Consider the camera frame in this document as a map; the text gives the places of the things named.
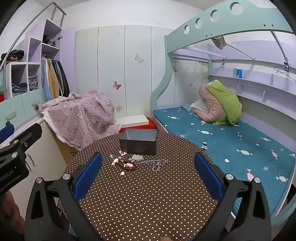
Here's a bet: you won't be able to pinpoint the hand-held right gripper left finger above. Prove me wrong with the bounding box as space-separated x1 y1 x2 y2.
24 152 103 241

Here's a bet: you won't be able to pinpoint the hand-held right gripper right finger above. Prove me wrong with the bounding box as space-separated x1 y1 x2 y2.
194 152 272 241

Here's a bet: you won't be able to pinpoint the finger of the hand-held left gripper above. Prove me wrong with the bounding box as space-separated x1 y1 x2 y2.
9 123 43 149
0 126 15 145

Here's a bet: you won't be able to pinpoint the red bead bracelet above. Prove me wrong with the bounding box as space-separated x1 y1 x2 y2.
116 160 137 172

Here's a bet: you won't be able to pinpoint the grey metal box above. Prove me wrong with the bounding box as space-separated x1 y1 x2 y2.
119 129 158 156

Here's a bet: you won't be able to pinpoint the silver chain necklace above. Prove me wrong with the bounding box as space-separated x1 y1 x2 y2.
135 159 169 172

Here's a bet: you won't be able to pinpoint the person's left forearm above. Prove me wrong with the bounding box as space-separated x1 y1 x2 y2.
0 191 25 241

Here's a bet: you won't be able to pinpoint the white low cabinet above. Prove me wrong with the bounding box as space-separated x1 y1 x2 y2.
22 117 68 184

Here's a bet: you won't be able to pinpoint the teal drawer cabinet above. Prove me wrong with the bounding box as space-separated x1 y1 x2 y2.
0 91 46 133

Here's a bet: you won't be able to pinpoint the cardboard box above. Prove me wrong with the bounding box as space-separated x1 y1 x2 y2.
56 137 80 164

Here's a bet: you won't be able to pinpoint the blue fish print bed sheet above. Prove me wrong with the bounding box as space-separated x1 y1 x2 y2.
153 105 296 223

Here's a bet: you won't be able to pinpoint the folded blue jeans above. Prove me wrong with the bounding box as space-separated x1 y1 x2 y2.
11 83 28 94

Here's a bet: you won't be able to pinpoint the folded grey clothes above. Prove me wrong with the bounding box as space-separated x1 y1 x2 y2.
28 75 39 91

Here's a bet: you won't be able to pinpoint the pink checked cloth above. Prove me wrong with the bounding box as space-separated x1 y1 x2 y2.
40 90 123 150

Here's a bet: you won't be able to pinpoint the brown polka dot tablecloth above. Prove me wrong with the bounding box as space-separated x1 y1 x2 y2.
63 132 219 241

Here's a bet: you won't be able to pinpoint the row of hanging clothes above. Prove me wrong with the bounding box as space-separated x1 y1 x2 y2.
41 58 70 103

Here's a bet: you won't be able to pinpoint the pink padded jacket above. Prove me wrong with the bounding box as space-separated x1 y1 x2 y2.
192 83 224 123

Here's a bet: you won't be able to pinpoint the white pillow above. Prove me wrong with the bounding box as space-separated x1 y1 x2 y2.
190 100 206 111

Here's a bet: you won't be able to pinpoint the white foam board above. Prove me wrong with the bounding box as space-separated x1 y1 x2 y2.
115 114 149 125

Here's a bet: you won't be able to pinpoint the red stool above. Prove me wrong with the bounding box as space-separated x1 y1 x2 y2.
119 117 157 134

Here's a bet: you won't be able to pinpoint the green blanket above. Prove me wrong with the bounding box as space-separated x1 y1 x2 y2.
206 80 243 126

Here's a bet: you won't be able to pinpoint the dark clothes pile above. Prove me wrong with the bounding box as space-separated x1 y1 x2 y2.
1 49 25 63

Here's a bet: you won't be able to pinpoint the lilac shelf unit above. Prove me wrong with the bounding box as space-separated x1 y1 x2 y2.
0 19 64 103

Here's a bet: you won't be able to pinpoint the grey black clothes pile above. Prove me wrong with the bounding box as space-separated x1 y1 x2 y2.
42 35 56 47

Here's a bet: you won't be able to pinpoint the white wardrobe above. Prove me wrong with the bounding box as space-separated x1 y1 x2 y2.
74 24 176 119

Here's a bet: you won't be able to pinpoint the grey hanging cloth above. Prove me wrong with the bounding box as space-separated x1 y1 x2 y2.
211 35 227 50

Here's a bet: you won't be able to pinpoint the lilac bed wall shelves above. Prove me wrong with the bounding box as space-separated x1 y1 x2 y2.
207 42 296 121

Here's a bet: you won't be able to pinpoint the grey metal rail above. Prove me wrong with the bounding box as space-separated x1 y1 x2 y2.
0 2 67 70

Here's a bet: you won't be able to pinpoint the wire clothes hanger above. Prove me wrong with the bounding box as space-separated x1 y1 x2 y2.
273 63 296 82

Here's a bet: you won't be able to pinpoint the teal bunk bed frame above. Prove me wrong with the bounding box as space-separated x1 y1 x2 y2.
150 0 296 241

